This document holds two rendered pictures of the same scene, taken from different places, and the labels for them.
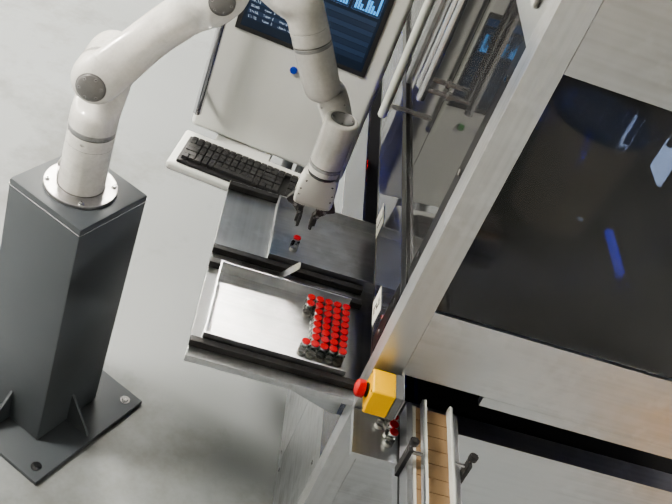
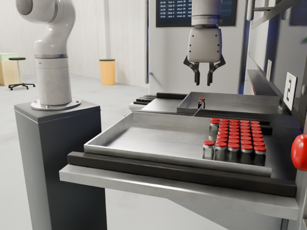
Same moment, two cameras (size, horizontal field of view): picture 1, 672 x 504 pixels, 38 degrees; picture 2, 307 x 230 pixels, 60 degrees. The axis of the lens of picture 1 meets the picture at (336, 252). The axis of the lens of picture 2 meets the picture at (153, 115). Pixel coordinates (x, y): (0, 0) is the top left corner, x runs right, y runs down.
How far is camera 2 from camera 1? 181 cm
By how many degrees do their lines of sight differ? 32
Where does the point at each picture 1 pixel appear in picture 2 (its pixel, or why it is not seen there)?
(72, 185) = (43, 97)
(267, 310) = (172, 138)
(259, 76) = (175, 51)
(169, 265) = not seen: hidden behind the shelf
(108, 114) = (54, 38)
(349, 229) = (248, 104)
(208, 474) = not seen: outside the picture
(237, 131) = (172, 91)
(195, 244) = not seen: hidden behind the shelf
